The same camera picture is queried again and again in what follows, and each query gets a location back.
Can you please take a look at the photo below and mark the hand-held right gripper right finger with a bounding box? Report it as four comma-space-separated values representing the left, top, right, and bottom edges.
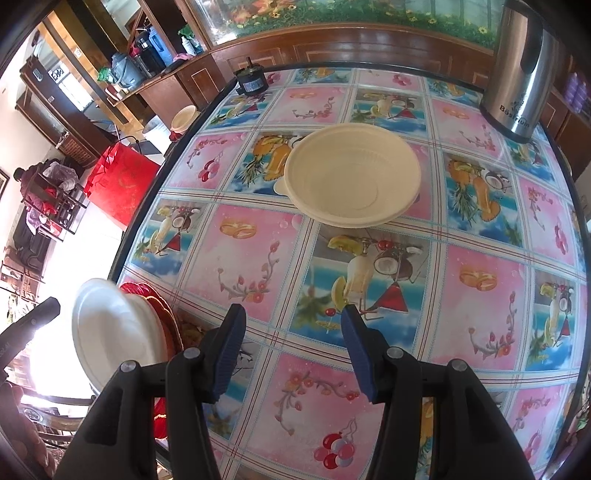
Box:
340, 305, 533, 480

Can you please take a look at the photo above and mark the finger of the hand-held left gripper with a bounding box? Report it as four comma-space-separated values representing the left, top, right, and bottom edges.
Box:
0, 297, 62, 352

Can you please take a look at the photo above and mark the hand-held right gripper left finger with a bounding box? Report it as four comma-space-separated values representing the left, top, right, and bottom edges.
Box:
55, 303, 248, 480

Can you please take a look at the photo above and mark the large white plate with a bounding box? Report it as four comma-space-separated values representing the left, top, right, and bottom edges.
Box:
72, 277, 160, 394

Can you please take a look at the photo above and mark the small white plate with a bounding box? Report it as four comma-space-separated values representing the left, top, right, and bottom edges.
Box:
124, 295, 167, 366

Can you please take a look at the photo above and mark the beige bowl with tab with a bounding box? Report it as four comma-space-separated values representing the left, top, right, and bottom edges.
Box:
275, 178, 420, 228

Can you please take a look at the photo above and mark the ribbed beige plate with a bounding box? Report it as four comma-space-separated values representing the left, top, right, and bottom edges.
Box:
283, 123, 422, 228

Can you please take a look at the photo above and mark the person's left hand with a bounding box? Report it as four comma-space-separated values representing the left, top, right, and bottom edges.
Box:
0, 382, 57, 480

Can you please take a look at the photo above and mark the red scalloped tray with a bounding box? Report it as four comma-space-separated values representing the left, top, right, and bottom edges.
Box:
119, 281, 184, 439

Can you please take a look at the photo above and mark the printed fruit tablecloth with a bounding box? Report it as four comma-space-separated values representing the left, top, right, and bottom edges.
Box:
115, 65, 591, 480

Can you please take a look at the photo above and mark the dark wooden chair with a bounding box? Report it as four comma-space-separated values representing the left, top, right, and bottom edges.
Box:
21, 166, 90, 238

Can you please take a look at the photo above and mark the red paper bag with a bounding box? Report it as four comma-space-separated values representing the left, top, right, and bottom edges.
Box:
84, 141, 161, 228

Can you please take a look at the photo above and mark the small beige bowl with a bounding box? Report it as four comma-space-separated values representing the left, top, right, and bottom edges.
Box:
170, 104, 200, 136

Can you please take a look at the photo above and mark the wooden sideboard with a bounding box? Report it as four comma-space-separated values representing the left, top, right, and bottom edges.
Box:
105, 48, 242, 136

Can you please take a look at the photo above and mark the small black motor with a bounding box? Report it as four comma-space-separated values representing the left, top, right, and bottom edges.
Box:
235, 56, 269, 96

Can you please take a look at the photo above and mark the blue water jug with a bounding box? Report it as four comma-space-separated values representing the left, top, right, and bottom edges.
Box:
141, 25, 172, 70

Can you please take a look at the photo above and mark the stainless steel kettle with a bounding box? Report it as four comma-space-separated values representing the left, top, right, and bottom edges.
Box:
479, 0, 563, 145

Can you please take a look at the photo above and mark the purple bottle pack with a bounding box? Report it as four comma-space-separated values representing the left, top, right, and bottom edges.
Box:
564, 71, 591, 113

